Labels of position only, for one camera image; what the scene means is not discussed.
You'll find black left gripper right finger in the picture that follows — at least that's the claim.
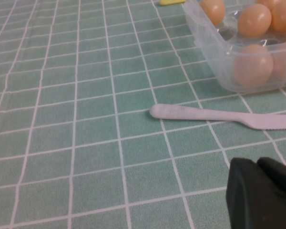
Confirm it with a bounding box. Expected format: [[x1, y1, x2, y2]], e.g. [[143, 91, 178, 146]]
[[256, 156, 286, 191]]

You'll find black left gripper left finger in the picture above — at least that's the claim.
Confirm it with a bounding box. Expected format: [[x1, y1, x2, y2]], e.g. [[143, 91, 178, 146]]
[[225, 157, 286, 229]]

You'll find tan plastic egg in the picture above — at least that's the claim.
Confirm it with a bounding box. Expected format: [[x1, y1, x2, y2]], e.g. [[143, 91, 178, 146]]
[[199, 0, 226, 26], [271, 39, 286, 82], [233, 44, 275, 87], [237, 3, 273, 38], [270, 0, 286, 34]]

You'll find clear plastic egg box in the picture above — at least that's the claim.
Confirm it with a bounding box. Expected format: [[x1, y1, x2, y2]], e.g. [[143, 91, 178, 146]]
[[182, 0, 286, 94]]

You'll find pink plastic knife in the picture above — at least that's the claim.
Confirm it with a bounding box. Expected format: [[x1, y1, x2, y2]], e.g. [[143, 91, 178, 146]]
[[149, 104, 286, 131]]

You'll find yellow plastic knife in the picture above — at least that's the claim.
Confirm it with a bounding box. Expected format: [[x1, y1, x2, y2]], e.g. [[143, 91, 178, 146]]
[[159, 0, 186, 6]]

